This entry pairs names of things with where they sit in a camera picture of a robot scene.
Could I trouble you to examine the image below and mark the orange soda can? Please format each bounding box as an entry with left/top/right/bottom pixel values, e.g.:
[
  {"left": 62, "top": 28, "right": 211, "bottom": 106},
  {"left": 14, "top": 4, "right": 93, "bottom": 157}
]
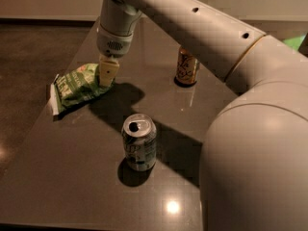
[{"left": 175, "top": 47, "right": 199, "bottom": 87}]

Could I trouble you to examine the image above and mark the silver green soda can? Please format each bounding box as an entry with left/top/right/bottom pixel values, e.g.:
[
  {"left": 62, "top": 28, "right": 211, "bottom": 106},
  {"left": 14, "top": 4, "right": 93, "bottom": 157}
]
[{"left": 121, "top": 114, "right": 157, "bottom": 171}]

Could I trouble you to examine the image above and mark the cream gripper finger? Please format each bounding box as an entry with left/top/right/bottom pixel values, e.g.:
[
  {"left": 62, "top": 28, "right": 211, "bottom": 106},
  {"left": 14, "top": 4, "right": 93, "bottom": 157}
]
[{"left": 99, "top": 55, "right": 119, "bottom": 87}]

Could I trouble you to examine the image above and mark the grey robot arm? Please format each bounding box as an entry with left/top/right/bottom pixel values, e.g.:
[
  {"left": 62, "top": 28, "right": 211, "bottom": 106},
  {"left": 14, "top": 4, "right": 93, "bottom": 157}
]
[{"left": 116, "top": 0, "right": 308, "bottom": 231}]

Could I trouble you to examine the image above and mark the green jalapeno chip bag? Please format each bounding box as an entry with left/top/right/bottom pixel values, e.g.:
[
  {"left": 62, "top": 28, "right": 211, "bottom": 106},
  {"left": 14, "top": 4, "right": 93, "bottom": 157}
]
[{"left": 49, "top": 64, "right": 114, "bottom": 116}]

